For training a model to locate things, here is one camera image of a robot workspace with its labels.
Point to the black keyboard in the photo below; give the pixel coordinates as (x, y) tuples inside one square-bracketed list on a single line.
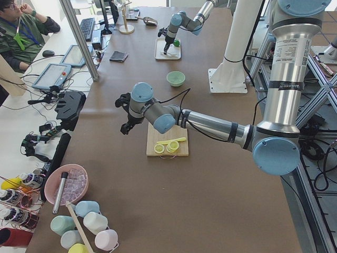
[(86, 26)]

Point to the grey folded cloth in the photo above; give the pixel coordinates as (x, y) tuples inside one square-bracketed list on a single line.
[(118, 56)]

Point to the teach pendant far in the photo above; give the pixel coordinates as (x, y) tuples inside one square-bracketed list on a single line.
[(73, 57)]

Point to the teach pendant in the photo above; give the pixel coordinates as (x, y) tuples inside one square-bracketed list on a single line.
[(53, 75), (73, 57)]

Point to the cream rabbit tray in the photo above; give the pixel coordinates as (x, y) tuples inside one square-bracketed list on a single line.
[(173, 52)]

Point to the sauce bottle middle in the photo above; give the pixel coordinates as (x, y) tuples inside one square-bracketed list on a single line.
[(11, 196)]

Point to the sauce bottle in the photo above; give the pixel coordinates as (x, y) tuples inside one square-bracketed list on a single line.
[(11, 196), (31, 180), (14, 215)]

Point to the sauce bottle top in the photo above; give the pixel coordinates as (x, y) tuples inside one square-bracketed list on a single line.
[(31, 180)]

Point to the aluminium frame post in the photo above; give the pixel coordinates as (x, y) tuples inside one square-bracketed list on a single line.
[(75, 27)]

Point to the silver metal scoop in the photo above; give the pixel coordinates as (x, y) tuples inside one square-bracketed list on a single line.
[(148, 21)]

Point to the light blue mug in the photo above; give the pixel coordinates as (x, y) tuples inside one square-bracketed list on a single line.
[(70, 238)]

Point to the black bar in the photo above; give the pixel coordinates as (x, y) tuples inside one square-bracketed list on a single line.
[(56, 161)]

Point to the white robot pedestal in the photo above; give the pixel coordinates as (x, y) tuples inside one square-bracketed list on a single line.
[(229, 76)]

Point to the yellow plastic knife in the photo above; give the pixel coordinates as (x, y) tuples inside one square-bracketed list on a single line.
[(171, 141)]

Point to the seated person green shirt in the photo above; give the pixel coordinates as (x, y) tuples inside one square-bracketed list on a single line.
[(25, 28)]

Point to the green mug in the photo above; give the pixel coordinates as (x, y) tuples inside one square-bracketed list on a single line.
[(62, 224)]

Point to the black computer mouse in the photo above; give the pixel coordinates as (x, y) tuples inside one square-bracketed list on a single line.
[(48, 53)]

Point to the white mug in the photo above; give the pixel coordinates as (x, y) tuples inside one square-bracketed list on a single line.
[(95, 222)]

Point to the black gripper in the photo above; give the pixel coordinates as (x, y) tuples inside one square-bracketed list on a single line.
[(132, 118), (168, 41)]

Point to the white ceramic spoon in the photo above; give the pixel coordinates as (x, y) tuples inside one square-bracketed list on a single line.
[(169, 54)]

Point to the bamboo cutting board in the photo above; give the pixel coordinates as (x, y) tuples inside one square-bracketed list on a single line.
[(175, 133)]

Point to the wooden mug stand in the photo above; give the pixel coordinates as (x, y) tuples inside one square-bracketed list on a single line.
[(125, 28)]

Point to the pink bowl with ice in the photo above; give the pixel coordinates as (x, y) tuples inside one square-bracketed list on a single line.
[(76, 184)]

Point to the teach pendant near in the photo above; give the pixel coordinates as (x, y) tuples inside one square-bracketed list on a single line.
[(53, 75)]

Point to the steel cylinder muddler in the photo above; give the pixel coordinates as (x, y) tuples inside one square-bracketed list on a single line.
[(58, 198)]

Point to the sauce bottle bottom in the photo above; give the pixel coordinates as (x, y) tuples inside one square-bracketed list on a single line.
[(14, 215)]

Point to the stacked lemon slices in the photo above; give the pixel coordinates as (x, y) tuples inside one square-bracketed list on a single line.
[(172, 147)]

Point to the yellow mug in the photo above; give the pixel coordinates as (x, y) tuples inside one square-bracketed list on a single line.
[(78, 248)]

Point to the green lime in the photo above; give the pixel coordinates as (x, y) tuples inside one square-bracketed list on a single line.
[(176, 43)]

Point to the pink mug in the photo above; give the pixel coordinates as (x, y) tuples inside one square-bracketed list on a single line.
[(107, 240)]

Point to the light green bowl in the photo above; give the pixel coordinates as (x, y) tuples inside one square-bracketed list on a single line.
[(175, 78)]

